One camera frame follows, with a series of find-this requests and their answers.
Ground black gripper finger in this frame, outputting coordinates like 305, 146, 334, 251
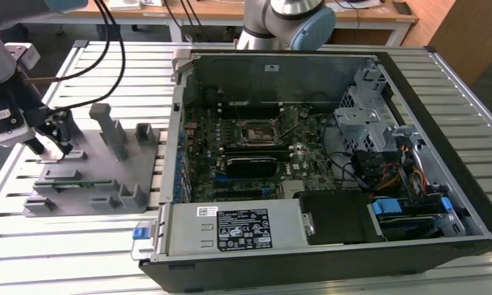
26, 136, 46, 158
43, 109, 75, 161

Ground thin metal locking lever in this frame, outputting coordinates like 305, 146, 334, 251
230, 96, 244, 124
280, 122, 300, 138

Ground metal socket cover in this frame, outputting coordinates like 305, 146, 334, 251
274, 105, 298, 132

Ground CPU socket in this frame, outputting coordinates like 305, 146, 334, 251
240, 119, 280, 145

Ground grey parts rack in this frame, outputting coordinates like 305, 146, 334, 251
22, 103, 163, 218

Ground green RAM stick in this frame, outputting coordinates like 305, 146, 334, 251
51, 181, 111, 189

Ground white box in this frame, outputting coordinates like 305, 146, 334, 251
107, 0, 143, 12

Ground wooden desk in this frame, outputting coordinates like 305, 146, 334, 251
19, 0, 177, 26
166, 0, 420, 47

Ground blue case latch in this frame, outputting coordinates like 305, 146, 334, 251
131, 226, 153, 241

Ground silver power supply unit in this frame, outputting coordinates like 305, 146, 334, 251
150, 199, 309, 256

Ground black expansion slot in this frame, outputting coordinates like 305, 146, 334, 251
214, 189, 272, 200

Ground black power supply label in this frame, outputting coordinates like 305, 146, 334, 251
216, 210, 273, 250

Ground silver finned heatsink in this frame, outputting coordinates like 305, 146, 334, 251
281, 180, 305, 200

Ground green motherboard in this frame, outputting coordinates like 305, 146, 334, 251
178, 103, 337, 204

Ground black plastic shroud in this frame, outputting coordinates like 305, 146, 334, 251
297, 189, 385, 246

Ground silver metal drive cage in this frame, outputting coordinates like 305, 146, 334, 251
332, 68, 400, 154

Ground black plastic connector block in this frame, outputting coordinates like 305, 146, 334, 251
349, 151, 389, 185

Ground black PC case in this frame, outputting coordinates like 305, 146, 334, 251
137, 45, 492, 293

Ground blue disk carrier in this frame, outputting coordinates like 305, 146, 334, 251
370, 198, 404, 218

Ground wooden cabinet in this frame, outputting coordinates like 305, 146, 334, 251
401, 0, 492, 87

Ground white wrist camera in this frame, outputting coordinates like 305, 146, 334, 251
0, 101, 38, 148

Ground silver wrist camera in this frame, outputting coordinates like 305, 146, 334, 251
2, 42, 41, 71

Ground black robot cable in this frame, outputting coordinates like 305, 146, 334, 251
50, 0, 115, 82
50, 0, 126, 111

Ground silver metal latch handle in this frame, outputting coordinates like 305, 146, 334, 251
302, 211, 317, 237

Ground orange power wires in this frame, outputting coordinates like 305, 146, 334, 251
374, 170, 401, 193

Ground yellow power wires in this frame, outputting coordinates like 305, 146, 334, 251
408, 165, 429, 194

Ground silver disk bay frame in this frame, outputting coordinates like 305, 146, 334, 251
386, 124, 468, 239

